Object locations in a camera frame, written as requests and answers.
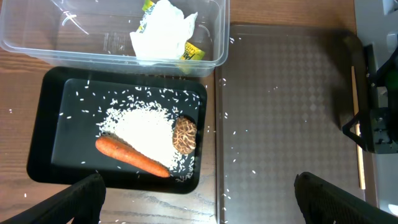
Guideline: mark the clear plastic bin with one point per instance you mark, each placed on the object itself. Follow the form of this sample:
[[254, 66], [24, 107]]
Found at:
[[95, 35]]

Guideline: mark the yellow green snack wrapper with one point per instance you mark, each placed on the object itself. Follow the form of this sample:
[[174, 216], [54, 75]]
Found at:
[[192, 53]]

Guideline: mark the grey dishwasher rack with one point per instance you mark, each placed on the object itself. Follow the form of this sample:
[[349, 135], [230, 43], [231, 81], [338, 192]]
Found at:
[[376, 25]]

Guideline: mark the orange carrot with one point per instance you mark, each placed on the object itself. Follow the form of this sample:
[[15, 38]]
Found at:
[[122, 152]]

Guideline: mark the white rice pile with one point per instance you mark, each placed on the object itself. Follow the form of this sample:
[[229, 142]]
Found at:
[[148, 128]]

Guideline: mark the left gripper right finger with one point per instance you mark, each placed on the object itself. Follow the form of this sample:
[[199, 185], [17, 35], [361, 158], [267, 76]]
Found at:
[[322, 202]]

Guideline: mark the black tray bin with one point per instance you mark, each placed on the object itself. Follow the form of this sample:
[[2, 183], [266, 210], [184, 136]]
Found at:
[[74, 103]]

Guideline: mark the brown serving tray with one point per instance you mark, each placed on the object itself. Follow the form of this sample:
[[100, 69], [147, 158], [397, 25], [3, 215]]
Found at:
[[283, 95]]

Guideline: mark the white tissue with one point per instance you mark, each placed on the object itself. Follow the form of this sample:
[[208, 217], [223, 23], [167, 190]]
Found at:
[[163, 34]]

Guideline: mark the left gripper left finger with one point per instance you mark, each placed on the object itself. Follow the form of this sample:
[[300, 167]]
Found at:
[[79, 203]]

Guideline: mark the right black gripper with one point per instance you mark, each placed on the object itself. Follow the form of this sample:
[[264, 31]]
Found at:
[[376, 131]]

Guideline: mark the brown food scrap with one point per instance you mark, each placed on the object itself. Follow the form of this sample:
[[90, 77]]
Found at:
[[184, 136]]

